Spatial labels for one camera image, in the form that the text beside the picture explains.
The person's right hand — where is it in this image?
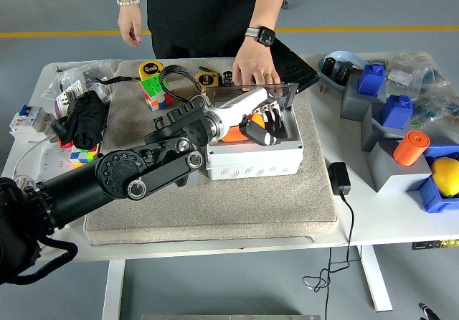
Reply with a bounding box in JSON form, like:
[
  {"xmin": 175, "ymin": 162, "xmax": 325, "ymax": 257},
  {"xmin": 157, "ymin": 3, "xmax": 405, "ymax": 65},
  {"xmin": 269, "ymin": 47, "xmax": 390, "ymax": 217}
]
[{"xmin": 118, "ymin": 6, "xmax": 143, "ymax": 47}]

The person's left hand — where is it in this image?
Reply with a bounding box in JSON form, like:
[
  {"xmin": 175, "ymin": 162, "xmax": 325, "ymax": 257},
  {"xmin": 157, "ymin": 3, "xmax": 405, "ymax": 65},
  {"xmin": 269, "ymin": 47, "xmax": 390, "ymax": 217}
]
[{"xmin": 232, "ymin": 38, "xmax": 281, "ymax": 93}]

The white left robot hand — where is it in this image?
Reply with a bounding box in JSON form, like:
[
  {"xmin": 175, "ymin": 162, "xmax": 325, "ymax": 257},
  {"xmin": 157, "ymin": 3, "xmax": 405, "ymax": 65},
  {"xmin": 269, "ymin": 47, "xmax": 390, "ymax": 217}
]
[{"xmin": 209, "ymin": 86, "xmax": 286, "ymax": 148}]

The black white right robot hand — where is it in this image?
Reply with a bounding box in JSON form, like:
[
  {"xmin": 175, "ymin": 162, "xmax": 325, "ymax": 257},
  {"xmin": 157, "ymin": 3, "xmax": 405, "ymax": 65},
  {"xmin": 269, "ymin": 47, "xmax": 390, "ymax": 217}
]
[{"xmin": 418, "ymin": 301, "xmax": 440, "ymax": 320}]

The orange cylinder battery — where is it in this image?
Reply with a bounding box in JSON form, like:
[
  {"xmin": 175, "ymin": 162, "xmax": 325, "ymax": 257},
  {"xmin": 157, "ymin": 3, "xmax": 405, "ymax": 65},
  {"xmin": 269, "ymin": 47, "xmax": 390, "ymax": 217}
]
[
  {"xmin": 392, "ymin": 130, "xmax": 431, "ymax": 166},
  {"xmin": 219, "ymin": 113, "xmax": 268, "ymax": 143}
]

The white junction box with lid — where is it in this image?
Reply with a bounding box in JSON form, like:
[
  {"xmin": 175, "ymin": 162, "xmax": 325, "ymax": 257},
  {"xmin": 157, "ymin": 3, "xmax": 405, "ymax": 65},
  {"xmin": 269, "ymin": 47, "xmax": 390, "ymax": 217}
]
[{"xmin": 204, "ymin": 82, "xmax": 305, "ymax": 181}]

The black wrist watch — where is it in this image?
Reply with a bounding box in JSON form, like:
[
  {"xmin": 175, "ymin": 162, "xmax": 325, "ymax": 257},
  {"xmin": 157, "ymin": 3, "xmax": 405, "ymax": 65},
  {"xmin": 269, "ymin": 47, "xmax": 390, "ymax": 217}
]
[{"xmin": 245, "ymin": 25, "xmax": 276, "ymax": 47}]

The yellow tape measure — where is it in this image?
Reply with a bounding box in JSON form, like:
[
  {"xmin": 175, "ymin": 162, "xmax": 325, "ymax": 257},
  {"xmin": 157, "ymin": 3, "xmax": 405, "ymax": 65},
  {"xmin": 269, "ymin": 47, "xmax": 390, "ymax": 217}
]
[
  {"xmin": 195, "ymin": 70, "xmax": 220, "ymax": 91},
  {"xmin": 138, "ymin": 60, "xmax": 168, "ymax": 83}
]

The black tool case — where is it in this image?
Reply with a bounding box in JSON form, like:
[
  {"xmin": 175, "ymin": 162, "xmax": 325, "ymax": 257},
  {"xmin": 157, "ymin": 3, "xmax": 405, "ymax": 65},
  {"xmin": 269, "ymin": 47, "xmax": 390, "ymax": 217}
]
[{"xmin": 267, "ymin": 36, "xmax": 321, "ymax": 94}]

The clear bag of parts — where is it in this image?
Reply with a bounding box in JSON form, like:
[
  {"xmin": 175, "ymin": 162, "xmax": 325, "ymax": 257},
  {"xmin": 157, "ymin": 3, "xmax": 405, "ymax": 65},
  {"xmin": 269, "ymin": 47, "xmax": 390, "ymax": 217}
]
[
  {"xmin": 41, "ymin": 58, "xmax": 123, "ymax": 102},
  {"xmin": 365, "ymin": 50, "xmax": 449, "ymax": 91},
  {"xmin": 412, "ymin": 79, "xmax": 459, "ymax": 145}
]

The white table leg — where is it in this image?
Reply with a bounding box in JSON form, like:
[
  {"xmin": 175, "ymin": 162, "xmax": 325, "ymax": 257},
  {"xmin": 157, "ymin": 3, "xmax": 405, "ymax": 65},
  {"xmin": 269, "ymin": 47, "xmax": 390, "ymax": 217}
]
[
  {"xmin": 102, "ymin": 260, "xmax": 126, "ymax": 320},
  {"xmin": 356, "ymin": 245, "xmax": 392, "ymax": 313}
]

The table control panel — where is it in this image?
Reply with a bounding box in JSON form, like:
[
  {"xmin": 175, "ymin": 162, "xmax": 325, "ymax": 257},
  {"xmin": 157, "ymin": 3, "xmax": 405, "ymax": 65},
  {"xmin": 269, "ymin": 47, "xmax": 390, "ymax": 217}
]
[{"xmin": 411, "ymin": 239, "xmax": 459, "ymax": 251}]

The colourful puzzle cube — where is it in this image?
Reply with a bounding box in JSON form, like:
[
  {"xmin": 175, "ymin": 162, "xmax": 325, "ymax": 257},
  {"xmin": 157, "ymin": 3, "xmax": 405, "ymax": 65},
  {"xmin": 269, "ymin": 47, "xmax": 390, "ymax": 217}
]
[
  {"xmin": 69, "ymin": 143, "xmax": 100, "ymax": 169},
  {"xmin": 138, "ymin": 75, "xmax": 175, "ymax": 112}
]

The person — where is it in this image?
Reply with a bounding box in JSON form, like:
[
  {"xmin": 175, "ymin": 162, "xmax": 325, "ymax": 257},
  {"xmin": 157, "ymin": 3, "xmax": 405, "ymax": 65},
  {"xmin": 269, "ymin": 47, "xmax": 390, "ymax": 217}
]
[{"xmin": 146, "ymin": 0, "xmax": 292, "ymax": 59}]

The black relay block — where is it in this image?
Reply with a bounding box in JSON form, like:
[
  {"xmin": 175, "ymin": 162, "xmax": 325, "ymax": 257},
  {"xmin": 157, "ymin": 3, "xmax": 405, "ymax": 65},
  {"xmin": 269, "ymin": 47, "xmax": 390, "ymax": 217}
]
[
  {"xmin": 322, "ymin": 57, "xmax": 340, "ymax": 76},
  {"xmin": 336, "ymin": 63, "xmax": 353, "ymax": 84}
]

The light blue bowl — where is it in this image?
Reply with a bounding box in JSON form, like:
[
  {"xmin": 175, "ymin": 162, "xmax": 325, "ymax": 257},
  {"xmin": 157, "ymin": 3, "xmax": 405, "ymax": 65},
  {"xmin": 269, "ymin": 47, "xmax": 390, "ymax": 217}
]
[{"xmin": 318, "ymin": 50, "xmax": 369, "ymax": 91}]

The white purple breaker module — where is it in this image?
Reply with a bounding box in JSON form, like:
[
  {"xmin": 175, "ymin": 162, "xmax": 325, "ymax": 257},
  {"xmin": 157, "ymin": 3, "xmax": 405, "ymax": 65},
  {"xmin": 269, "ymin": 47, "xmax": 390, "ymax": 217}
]
[{"xmin": 53, "ymin": 79, "xmax": 87, "ymax": 120}]

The grey holder block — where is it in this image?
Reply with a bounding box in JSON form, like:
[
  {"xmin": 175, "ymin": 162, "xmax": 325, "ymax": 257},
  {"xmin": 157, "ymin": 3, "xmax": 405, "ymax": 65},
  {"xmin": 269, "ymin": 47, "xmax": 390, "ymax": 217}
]
[
  {"xmin": 339, "ymin": 74, "xmax": 387, "ymax": 122},
  {"xmin": 366, "ymin": 138, "xmax": 433, "ymax": 194},
  {"xmin": 360, "ymin": 100, "xmax": 413, "ymax": 152}
]

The grey-brown mat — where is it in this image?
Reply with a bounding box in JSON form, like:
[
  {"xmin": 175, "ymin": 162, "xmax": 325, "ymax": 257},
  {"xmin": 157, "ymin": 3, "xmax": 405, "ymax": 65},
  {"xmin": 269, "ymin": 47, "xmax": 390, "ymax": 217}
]
[{"xmin": 83, "ymin": 57, "xmax": 340, "ymax": 245}]

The blue plastic bin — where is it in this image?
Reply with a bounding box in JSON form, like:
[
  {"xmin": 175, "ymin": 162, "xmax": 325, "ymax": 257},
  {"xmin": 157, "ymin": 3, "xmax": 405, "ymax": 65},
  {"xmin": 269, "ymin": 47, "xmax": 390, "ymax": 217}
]
[{"xmin": 417, "ymin": 143, "xmax": 459, "ymax": 214}]

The blue bottle-shaped block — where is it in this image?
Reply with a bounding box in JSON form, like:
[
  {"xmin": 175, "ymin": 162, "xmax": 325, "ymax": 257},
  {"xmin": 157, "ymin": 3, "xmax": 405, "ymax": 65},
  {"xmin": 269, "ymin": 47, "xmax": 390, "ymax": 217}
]
[
  {"xmin": 356, "ymin": 63, "xmax": 387, "ymax": 97},
  {"xmin": 379, "ymin": 94, "xmax": 414, "ymax": 130}
]

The black power adapter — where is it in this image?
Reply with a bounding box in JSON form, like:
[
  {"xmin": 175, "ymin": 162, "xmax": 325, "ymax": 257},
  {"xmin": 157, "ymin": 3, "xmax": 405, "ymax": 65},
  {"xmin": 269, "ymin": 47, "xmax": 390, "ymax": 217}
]
[{"xmin": 328, "ymin": 161, "xmax": 353, "ymax": 196}]

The yellow lemon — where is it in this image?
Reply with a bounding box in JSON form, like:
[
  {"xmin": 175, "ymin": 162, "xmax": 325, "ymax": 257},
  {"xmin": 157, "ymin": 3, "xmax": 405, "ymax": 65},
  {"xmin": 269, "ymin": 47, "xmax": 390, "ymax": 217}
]
[{"xmin": 430, "ymin": 156, "xmax": 459, "ymax": 197}]

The white blue circuit breaker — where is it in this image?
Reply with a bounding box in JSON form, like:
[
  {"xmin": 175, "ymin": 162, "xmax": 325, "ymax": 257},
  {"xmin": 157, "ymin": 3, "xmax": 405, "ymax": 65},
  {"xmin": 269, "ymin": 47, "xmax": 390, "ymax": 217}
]
[{"xmin": 9, "ymin": 104, "xmax": 57, "ymax": 134}]

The black strap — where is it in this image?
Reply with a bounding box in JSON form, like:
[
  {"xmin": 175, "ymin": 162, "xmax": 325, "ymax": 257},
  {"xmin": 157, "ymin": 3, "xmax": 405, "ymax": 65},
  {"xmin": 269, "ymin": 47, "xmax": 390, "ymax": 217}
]
[{"xmin": 95, "ymin": 75, "xmax": 141, "ymax": 85}]

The black adapter cord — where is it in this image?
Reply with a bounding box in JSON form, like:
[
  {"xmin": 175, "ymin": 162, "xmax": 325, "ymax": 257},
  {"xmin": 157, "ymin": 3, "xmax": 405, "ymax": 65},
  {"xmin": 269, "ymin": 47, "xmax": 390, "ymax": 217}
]
[{"xmin": 302, "ymin": 192, "xmax": 362, "ymax": 320}]

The white cable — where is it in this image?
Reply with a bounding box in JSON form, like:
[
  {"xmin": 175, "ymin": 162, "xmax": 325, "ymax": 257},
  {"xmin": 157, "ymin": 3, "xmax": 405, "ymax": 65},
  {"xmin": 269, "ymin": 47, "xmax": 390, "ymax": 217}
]
[{"xmin": 14, "ymin": 133, "xmax": 58, "ymax": 187}]

